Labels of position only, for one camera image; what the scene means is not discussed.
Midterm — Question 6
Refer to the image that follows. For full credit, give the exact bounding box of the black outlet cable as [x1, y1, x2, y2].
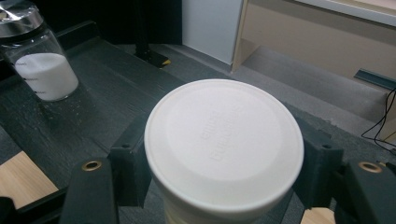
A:
[361, 88, 396, 154]

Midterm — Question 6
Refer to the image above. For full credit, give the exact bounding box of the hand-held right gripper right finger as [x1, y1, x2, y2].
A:
[291, 115, 396, 224]

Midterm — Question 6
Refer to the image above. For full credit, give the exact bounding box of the black curtain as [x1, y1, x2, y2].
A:
[31, 0, 183, 46]

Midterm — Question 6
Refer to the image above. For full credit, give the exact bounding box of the glass jar with silver lid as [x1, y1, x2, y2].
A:
[0, 0, 80, 103]

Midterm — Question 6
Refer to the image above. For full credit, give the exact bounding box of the beige wooden cabinet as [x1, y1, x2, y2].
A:
[231, 0, 396, 142]

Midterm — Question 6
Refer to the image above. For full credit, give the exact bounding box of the grey metal bar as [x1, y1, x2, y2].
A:
[353, 67, 396, 91]

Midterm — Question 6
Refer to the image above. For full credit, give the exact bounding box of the plastic jar with white lid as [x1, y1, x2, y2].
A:
[143, 77, 305, 224]

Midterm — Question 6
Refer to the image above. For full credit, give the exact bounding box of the black two-tier shelf rack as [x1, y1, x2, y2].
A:
[0, 20, 390, 224]

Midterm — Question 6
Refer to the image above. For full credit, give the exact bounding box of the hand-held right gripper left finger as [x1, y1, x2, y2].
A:
[59, 115, 154, 224]

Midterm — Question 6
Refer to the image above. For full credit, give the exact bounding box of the black stand with striped base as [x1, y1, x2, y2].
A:
[134, 0, 173, 69]

